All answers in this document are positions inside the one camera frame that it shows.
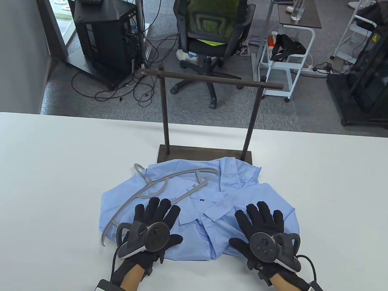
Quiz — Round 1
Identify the brown top side table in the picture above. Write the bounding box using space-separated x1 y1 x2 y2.
276 0 324 29

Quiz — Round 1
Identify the black controller on glove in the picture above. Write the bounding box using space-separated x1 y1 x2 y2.
247 230 304 274
114 219 172 262

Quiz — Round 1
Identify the black computer stand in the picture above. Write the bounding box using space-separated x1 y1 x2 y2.
62 0 148 91

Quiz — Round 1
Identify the black right glove cable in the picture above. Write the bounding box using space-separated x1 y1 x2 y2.
295 254 319 285

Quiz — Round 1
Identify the grey plastic clothes hanger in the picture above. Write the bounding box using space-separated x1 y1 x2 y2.
99 161 219 254

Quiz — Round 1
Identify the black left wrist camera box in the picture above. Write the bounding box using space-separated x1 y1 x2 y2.
91 279 127 291

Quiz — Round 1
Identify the white power strip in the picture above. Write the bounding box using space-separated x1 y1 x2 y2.
299 62 331 77

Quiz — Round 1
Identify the clear water bottle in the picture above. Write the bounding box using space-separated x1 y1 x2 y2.
290 0 308 22

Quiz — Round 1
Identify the white step ladder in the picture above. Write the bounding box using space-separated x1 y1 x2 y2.
330 0 380 64

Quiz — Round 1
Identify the white shoe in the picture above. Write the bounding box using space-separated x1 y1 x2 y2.
175 49 198 63

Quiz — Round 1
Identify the light blue shirt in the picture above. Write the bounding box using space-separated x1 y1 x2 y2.
97 149 305 269

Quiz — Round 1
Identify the black bag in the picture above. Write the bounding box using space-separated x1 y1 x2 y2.
356 0 388 24

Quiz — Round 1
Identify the person's right hand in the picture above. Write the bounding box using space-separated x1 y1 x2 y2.
226 199 304 288

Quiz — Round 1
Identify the tangle of black floor cables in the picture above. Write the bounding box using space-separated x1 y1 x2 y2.
70 20 180 107

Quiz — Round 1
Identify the dark wooden clothes rack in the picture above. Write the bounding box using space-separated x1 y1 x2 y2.
133 63 285 168

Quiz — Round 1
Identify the white metal cart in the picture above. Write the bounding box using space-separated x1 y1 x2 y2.
255 23 317 104

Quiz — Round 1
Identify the black cabinet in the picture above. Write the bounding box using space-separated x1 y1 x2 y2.
323 14 388 130

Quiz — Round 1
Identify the person's right forearm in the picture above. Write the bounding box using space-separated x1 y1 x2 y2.
264 267 310 291

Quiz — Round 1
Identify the black green mesh office chair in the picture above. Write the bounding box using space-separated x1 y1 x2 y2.
167 0 257 112

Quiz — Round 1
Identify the black controller on left glove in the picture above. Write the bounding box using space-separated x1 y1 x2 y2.
114 219 172 262

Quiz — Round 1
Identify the black controller on right glove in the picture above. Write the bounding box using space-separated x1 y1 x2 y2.
247 230 304 274

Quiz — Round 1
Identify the black left glove cable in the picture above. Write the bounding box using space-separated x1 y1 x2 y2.
108 244 122 284

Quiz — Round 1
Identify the person's left forearm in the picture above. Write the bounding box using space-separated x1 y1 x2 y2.
110 258 149 291

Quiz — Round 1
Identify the person's left hand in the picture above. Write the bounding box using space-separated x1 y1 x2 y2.
120 196 186 278

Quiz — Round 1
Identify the black glove cable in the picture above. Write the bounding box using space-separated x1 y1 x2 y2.
295 254 319 285
108 244 122 284

